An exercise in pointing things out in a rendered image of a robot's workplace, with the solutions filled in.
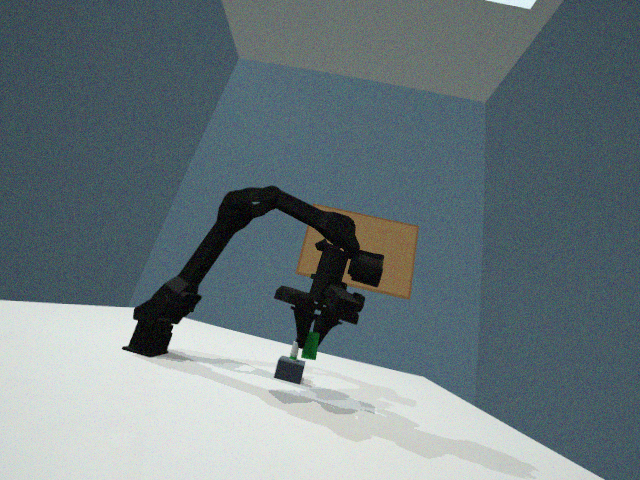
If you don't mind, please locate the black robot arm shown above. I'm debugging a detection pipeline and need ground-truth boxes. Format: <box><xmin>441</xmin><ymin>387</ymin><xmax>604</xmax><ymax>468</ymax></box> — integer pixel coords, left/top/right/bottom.
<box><xmin>122</xmin><ymin>185</ymin><xmax>384</xmax><ymax>358</ymax></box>

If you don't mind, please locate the green marker cap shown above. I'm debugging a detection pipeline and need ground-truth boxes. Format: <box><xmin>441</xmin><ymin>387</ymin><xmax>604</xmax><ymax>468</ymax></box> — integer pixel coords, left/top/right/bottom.
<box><xmin>301</xmin><ymin>331</ymin><xmax>320</xmax><ymax>360</ymax></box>

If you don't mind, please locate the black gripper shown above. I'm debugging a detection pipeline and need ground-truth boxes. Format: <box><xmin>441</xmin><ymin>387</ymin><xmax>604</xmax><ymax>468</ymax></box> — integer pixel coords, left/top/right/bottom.
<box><xmin>274</xmin><ymin>269</ymin><xmax>359</xmax><ymax>349</ymax></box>

